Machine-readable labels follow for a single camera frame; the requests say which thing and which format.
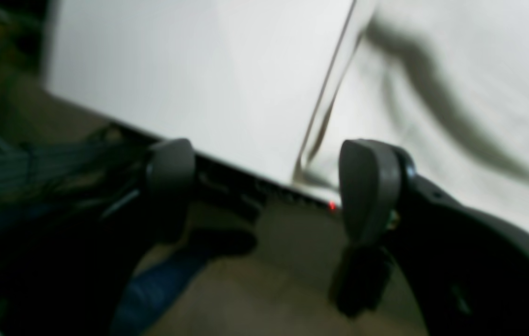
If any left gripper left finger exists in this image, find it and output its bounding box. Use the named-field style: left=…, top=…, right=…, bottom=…
left=0, top=139, right=196, bottom=336

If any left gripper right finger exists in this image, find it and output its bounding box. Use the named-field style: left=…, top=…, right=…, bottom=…
left=338, top=140, right=529, bottom=336

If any grey t-shirt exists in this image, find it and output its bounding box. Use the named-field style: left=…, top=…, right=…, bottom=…
left=301, top=0, right=529, bottom=231

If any black power strip red light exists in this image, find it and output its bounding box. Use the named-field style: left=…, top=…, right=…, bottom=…
left=194, top=155, right=340, bottom=223

